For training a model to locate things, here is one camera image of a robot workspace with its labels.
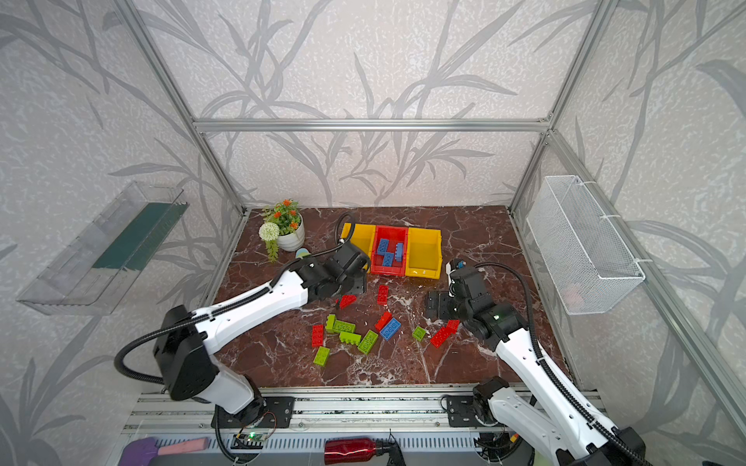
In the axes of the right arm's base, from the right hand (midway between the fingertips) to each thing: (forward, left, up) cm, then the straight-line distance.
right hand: (441, 289), depth 79 cm
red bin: (+30, +13, -14) cm, 35 cm away
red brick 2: (-3, +16, -14) cm, 22 cm away
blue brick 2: (+21, +11, -12) cm, 27 cm away
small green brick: (-7, +5, -15) cm, 17 cm away
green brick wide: (-5, +28, -14) cm, 32 cm away
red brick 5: (-7, +36, -15) cm, 40 cm away
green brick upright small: (-5, +33, -13) cm, 36 cm away
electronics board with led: (-33, +50, -17) cm, 62 cm away
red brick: (+7, +17, -15) cm, 24 cm away
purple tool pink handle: (-35, +72, -13) cm, 81 cm away
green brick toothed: (-9, +26, -14) cm, 31 cm away
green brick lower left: (-13, +34, -15) cm, 39 cm away
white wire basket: (-3, -29, +18) cm, 35 cm away
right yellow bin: (+25, +2, -17) cm, 30 cm away
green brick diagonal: (-9, +21, -17) cm, 28 cm away
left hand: (+5, +22, 0) cm, 22 cm away
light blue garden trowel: (+23, +47, -15) cm, 55 cm away
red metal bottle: (-35, +22, -11) cm, 43 cm away
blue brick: (+25, +17, -13) cm, 33 cm away
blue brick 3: (-5, +14, -16) cm, 22 cm away
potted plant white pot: (+25, +50, -3) cm, 56 cm away
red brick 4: (-8, -1, -16) cm, 18 cm away
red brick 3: (-5, -5, -14) cm, 15 cm away
